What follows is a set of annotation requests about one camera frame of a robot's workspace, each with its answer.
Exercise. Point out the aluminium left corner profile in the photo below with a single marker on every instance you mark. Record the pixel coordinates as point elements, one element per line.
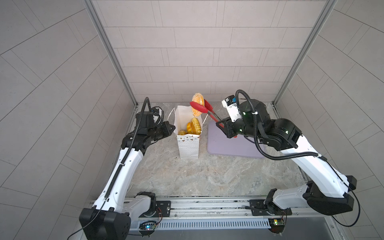
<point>109,49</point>

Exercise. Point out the green circuit board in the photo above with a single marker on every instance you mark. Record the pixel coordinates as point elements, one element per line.
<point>148,226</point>
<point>277,225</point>

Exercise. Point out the striped spiral bread roll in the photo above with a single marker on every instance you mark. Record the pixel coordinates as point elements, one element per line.
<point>194,127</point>

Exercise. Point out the aluminium corner profile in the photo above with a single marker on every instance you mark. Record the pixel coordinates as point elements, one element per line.
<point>319,23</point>
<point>109,49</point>

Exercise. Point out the left green circuit board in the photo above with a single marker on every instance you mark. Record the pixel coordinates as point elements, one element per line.
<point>148,226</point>

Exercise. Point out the white cartoon animal paper bag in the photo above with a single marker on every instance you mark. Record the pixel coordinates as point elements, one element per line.
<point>188,144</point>

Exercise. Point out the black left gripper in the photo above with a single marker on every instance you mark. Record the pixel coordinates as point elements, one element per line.
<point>164,126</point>

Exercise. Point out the aluminium right corner profile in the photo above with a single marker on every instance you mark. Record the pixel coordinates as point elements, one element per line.
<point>319,23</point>

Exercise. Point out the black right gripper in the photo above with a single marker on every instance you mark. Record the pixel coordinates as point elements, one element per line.
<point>227,128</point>

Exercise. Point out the red steel kitchen tongs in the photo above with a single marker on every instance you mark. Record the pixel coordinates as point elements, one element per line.
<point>208,109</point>

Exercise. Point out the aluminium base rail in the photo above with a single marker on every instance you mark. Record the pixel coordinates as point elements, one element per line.
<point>220,213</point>

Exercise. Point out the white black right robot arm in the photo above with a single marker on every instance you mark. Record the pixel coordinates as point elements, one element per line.
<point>328,191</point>

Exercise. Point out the right green circuit board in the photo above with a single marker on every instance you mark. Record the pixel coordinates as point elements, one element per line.
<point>277,225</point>

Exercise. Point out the lavender plastic tray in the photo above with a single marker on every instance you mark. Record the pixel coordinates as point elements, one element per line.
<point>219,144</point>

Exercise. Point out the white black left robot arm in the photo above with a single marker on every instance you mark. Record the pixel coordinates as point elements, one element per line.
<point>107,219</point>

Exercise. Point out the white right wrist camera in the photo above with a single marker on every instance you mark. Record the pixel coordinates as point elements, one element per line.
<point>229,103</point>

